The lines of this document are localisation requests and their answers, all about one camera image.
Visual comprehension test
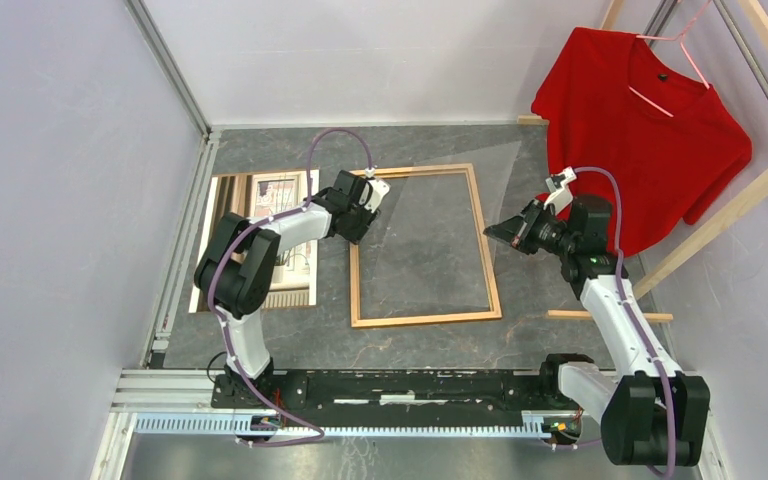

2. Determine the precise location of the plant window photo print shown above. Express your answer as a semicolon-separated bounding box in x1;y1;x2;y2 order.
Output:
197;170;318;309

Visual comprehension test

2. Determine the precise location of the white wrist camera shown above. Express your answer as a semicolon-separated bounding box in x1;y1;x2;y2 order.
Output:
361;168;390;213
543;167;577;214

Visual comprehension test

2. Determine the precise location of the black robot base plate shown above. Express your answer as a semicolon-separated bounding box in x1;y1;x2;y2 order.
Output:
211;369;582;429

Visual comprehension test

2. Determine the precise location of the aluminium rail frame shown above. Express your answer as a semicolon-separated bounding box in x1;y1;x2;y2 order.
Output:
89;370;733;480

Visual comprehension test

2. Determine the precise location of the wooden clothes rack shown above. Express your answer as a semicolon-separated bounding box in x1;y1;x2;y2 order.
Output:
516;0;768;325

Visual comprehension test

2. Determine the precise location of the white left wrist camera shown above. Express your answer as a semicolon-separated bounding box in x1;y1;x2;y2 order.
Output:
361;168;390;213

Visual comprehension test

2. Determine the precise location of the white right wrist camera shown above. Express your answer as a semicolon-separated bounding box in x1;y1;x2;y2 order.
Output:
543;167;577;214

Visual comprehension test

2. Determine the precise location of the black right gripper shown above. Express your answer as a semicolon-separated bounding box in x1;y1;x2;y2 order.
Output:
483;198;576;257

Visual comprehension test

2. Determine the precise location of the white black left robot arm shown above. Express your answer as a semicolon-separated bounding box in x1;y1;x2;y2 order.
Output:
194;170;390;408

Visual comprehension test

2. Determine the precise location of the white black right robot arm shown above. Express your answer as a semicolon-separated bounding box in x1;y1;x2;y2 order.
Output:
484;195;710;469

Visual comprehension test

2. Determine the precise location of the clear acrylic sheet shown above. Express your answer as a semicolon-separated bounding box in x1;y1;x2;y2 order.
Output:
358;141;521;318

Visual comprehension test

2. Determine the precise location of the pink clothes hanger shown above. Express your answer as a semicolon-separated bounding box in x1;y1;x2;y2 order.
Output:
627;0;715;119

